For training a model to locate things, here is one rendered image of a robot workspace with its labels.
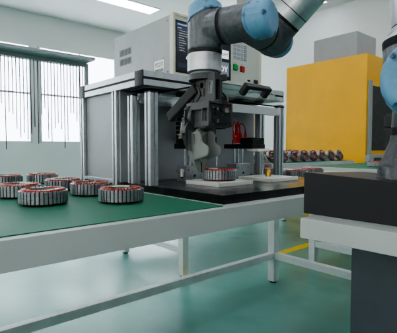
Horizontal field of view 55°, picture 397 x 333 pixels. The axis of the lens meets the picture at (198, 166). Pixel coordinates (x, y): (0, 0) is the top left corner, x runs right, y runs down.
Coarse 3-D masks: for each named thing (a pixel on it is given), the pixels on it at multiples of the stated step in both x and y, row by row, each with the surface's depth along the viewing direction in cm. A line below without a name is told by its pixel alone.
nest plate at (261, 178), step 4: (240, 176) 137; (244, 176) 136; (248, 176) 135; (252, 176) 135; (256, 176) 135; (260, 176) 135; (264, 176) 135; (268, 176) 135; (272, 176) 135; (276, 176) 135; (280, 176) 135; (284, 176) 135; (288, 176) 135; (292, 176) 135; (296, 176) 136; (256, 180) 132; (260, 180) 130; (264, 180) 129; (268, 180) 128; (272, 180) 127; (276, 180) 128; (280, 180) 130; (284, 180) 131; (288, 180) 133
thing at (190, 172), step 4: (180, 168) 130; (184, 168) 129; (188, 168) 129; (192, 168) 130; (184, 172) 129; (188, 172) 129; (192, 172) 130; (196, 172) 131; (200, 172) 132; (184, 176) 129; (188, 176) 129; (192, 176) 130; (196, 176) 131; (200, 176) 132; (180, 180) 130; (184, 180) 129
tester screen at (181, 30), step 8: (176, 24) 124; (184, 24) 126; (176, 32) 124; (184, 32) 127; (176, 40) 125; (184, 40) 127; (176, 48) 125; (184, 48) 127; (224, 48) 139; (176, 56) 125; (184, 56) 127; (176, 64) 125
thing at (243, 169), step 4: (228, 164) 147; (232, 164) 145; (236, 164) 144; (240, 164) 145; (244, 164) 147; (248, 164) 148; (236, 168) 144; (240, 168) 145; (244, 168) 147; (248, 168) 148; (240, 172) 145; (244, 172) 147; (248, 172) 148
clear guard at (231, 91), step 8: (184, 88) 115; (224, 88) 105; (232, 88) 108; (224, 96) 133; (232, 96) 103; (240, 96) 106; (248, 96) 109; (256, 96) 112; (272, 96) 118; (256, 104) 109; (264, 104) 111; (272, 104) 113; (280, 104) 116
